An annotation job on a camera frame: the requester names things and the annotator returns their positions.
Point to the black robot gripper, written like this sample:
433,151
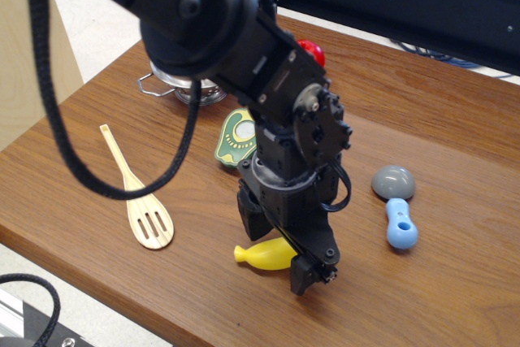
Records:
298,209

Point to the yellow toy banana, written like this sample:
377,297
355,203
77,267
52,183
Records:
272,255

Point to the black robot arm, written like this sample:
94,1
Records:
238,45

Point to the stainless steel colander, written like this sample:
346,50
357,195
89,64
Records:
179,86

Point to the green toy pepper half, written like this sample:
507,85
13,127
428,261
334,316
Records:
236,139

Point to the wooden slotted spatula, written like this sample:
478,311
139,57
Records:
149,220

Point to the grey and blue toy scoop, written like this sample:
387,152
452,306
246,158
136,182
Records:
396,185

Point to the red toy tomato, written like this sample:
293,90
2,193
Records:
314,50

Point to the aluminium and black base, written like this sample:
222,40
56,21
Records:
22,324

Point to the light wooden panel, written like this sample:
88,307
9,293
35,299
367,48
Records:
21,104

